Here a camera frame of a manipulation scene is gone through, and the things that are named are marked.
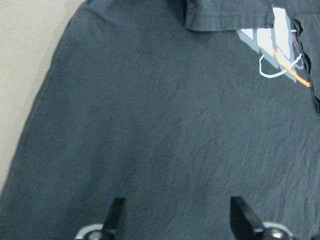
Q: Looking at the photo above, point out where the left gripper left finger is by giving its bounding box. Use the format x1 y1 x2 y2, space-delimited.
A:
103 197 126 229

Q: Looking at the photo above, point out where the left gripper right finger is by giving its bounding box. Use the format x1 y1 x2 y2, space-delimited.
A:
230 196 264 234

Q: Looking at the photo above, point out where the black graphic t-shirt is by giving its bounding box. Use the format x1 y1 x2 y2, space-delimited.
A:
0 0 320 240

